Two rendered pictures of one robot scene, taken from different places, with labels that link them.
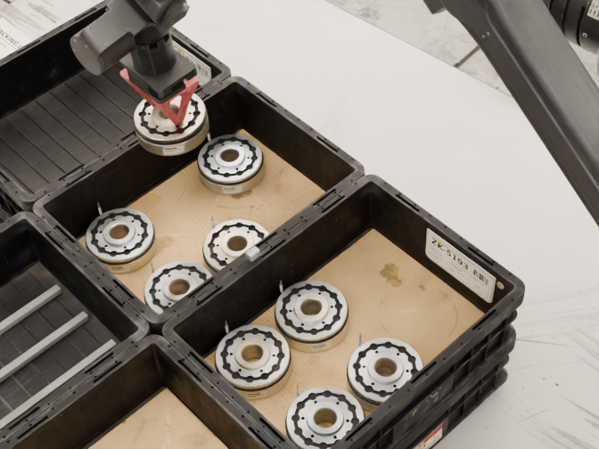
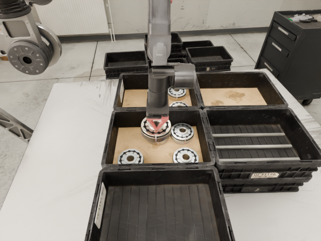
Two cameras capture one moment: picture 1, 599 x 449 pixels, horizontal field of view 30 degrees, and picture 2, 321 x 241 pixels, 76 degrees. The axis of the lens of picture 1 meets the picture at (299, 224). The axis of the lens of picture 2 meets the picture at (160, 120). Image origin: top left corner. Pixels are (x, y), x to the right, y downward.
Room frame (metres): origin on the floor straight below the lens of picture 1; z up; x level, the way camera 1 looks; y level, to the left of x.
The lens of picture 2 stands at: (1.51, 0.49, 1.54)
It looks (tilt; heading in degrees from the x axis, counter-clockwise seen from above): 45 degrees down; 219
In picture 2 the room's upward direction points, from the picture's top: straight up
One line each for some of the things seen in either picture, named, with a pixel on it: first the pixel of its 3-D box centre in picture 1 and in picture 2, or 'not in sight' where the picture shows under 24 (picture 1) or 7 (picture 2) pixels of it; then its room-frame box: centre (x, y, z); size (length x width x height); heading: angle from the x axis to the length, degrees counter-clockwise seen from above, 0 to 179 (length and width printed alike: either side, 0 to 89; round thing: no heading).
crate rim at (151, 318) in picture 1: (201, 193); (157, 136); (1.09, 0.14, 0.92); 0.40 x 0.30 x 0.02; 130
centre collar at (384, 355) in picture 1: (385, 368); not in sight; (0.81, -0.10, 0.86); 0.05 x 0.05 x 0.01
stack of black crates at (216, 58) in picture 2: not in sight; (205, 73); (-0.26, -0.33, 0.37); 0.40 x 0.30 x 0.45; 136
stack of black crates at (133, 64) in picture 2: not in sight; (128, 79); (0.32, -0.88, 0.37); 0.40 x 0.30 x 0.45; 136
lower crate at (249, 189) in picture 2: not in sight; (245, 157); (0.83, 0.45, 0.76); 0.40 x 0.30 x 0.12; 130
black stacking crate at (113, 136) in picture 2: (204, 216); (157, 144); (1.09, 0.14, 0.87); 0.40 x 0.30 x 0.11; 130
